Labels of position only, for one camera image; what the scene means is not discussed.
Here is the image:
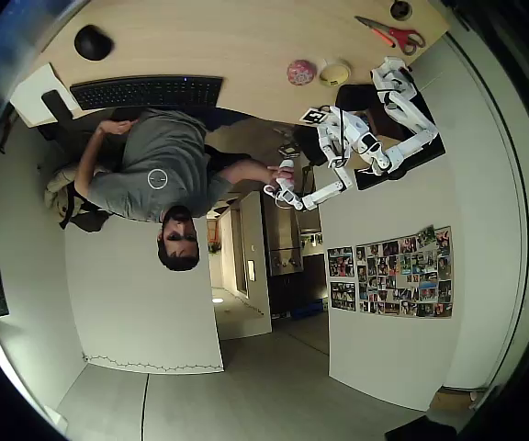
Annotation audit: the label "red handled scissors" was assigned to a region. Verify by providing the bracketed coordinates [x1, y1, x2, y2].
[355, 15, 427, 57]

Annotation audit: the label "person's left hand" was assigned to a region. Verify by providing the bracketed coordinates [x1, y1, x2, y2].
[96, 119, 138, 137]

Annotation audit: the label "black smartphone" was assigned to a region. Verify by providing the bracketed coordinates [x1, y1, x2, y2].
[40, 89, 72, 124]

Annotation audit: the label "black computer keyboard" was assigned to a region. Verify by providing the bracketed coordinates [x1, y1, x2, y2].
[69, 74, 225, 112]

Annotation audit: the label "square black white marker tag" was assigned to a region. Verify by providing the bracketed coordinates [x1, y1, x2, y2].
[298, 107, 331, 127]

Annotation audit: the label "large photo collage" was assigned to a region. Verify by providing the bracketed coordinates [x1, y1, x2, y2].
[355, 224, 455, 320]

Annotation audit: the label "white door panel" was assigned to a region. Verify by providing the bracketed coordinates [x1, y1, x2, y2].
[63, 215, 225, 374]

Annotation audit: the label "black flat panel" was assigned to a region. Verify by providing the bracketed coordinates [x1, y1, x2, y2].
[335, 84, 446, 192]

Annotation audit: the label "white paper pad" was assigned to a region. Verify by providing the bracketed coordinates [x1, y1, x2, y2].
[8, 62, 72, 129]

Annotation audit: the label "stainless steel refrigerator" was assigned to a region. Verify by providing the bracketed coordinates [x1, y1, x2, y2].
[262, 195, 304, 277]

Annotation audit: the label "person's right hand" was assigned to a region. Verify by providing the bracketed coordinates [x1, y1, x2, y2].
[266, 164, 296, 186]

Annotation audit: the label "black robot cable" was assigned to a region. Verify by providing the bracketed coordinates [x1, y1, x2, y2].
[326, 106, 354, 167]

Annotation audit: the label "person in grey t-shirt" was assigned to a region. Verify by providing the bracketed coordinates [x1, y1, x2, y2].
[73, 107, 275, 273]

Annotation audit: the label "small photo collage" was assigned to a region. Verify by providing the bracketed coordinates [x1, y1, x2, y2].
[327, 246, 355, 278]
[329, 281, 358, 312]

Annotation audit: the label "black computer mouse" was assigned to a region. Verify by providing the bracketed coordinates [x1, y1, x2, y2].
[73, 24, 115, 62]

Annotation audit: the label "pink patterned round bowl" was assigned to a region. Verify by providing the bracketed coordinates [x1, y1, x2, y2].
[287, 59, 317, 87]

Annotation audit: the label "white leader arm handle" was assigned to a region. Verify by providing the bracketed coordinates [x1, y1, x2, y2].
[263, 158, 304, 210]

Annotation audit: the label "person's left forearm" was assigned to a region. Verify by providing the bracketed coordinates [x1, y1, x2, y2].
[73, 128, 109, 197]

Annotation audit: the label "person's right forearm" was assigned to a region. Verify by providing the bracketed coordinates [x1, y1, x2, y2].
[220, 158, 275, 186]

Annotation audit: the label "beige roll of tape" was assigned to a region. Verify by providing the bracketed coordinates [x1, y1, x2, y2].
[318, 58, 353, 88]

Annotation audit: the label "round black desk grommet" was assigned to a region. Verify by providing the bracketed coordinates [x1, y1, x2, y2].
[389, 0, 414, 22]

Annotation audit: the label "blue plastic crate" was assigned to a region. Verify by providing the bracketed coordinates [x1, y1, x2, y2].
[290, 299, 326, 320]

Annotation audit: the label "beige and black bag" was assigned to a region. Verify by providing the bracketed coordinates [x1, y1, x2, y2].
[43, 164, 111, 233]

